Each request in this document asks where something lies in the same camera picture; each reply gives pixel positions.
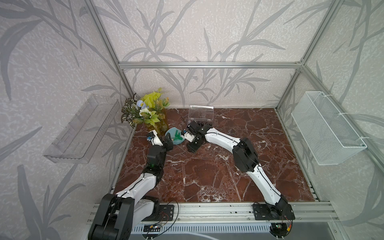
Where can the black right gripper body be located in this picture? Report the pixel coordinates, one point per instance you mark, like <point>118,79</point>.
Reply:
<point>193,145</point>

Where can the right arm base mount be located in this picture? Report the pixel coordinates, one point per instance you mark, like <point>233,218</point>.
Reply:
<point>266,212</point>

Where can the clear acrylic wall shelf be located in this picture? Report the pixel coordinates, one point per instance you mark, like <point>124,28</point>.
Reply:
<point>79,140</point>

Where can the white wire mesh basket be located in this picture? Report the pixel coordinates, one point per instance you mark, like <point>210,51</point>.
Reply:
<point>328,134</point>

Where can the clear acrylic lipstick organizer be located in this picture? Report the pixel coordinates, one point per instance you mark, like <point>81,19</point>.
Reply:
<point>202,115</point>

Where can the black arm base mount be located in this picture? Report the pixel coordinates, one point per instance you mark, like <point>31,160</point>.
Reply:
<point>159,211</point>

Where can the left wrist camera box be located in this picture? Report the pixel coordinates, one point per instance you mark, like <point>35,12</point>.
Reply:
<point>153,138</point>

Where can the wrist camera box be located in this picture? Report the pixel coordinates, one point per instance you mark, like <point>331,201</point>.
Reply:
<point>188,136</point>
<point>153,138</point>

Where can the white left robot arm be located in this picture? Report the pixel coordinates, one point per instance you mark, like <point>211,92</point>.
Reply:
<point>119,213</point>

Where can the aluminium front rail frame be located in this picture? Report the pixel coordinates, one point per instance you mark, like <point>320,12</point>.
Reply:
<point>201,219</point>

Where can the artificial flower plant vase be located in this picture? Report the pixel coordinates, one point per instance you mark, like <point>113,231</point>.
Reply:
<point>150,110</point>

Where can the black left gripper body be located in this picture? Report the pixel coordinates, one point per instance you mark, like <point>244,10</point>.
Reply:
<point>167,146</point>

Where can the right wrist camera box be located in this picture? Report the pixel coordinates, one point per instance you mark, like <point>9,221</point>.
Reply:
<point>188,136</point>

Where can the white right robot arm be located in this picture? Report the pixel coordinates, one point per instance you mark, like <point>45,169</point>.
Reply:
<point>245,157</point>

